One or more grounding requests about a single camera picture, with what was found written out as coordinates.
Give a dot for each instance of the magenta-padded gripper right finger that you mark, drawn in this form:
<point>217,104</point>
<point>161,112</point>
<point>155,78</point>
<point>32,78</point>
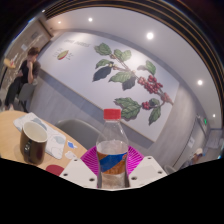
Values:
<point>146,171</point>

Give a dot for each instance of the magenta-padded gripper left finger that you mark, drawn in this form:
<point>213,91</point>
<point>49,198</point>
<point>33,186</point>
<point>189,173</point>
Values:
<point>77,173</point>

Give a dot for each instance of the clear red-capped drink bottle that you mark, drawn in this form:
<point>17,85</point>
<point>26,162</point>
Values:
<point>112,156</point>

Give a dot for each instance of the flat round red coaster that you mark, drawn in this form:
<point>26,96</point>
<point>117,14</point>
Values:
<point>54,170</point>

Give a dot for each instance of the grey shell chair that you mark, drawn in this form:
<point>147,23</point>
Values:
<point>80,131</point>

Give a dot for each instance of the green exit sign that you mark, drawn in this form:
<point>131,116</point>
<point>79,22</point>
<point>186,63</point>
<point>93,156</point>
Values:
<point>205,121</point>

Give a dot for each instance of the round ceiling lights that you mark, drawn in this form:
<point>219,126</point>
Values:
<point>150,35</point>

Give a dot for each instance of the coffee plant wall mural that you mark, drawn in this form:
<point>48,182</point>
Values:
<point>83,83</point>

